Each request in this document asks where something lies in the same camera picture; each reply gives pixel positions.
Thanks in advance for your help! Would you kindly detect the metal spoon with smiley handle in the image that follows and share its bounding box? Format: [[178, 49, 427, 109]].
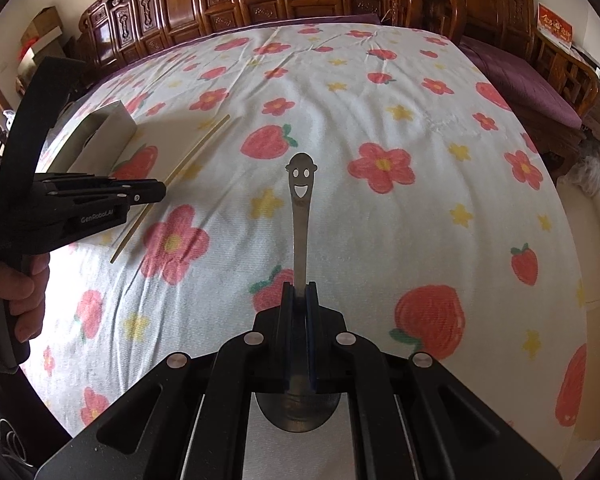
[[255, 152, 342, 434]]

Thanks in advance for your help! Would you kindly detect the purple mattress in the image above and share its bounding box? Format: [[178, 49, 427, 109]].
[[274, 12, 382, 26]]

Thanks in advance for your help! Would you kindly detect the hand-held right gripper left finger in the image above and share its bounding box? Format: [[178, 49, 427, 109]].
[[35, 281, 298, 480]]

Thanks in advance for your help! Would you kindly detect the wooden armchair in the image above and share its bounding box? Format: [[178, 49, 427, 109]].
[[384, 0, 469, 44]]

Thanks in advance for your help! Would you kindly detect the grey plastic bag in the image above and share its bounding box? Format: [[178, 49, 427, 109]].
[[567, 139, 600, 197]]

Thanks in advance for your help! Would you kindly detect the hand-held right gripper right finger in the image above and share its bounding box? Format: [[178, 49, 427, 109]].
[[305, 281, 564, 480]]

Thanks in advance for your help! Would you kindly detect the light bamboo chopstick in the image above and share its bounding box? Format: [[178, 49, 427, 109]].
[[110, 113, 232, 265]]

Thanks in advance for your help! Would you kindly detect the red sign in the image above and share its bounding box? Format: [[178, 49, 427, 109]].
[[535, 2, 577, 52]]

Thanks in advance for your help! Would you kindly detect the person's left hand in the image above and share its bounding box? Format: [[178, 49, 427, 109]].
[[0, 252, 52, 357]]

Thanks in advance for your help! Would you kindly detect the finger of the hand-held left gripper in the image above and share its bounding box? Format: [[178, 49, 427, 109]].
[[35, 172, 167, 207]]

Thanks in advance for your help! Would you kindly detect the carved wooden bench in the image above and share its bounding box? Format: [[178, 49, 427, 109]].
[[510, 29, 600, 186]]

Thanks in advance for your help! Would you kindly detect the stack of cardboard boxes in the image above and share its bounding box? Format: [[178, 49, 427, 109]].
[[17, 5, 67, 82]]

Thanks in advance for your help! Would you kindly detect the person's dark clothing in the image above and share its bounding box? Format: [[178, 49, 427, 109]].
[[0, 369, 77, 480]]

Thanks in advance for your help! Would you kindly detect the purple bench cushion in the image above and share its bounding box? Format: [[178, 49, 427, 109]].
[[459, 35, 584, 132]]

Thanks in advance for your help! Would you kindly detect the floral strawberry bed sheet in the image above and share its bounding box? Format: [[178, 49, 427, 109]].
[[17, 18, 589, 442]]

